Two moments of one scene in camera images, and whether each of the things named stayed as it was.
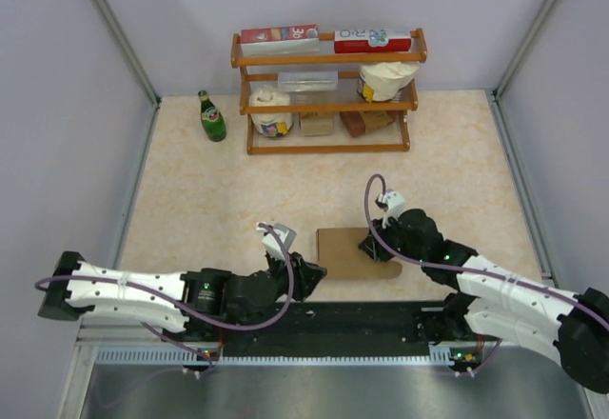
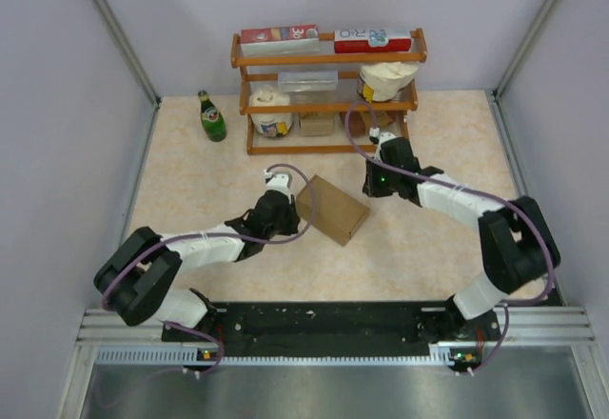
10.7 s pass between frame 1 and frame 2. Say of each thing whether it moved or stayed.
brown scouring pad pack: stayed
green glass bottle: stayed
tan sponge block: stayed
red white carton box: stayed
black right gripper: moved
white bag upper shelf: stayed
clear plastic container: stayed
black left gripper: moved
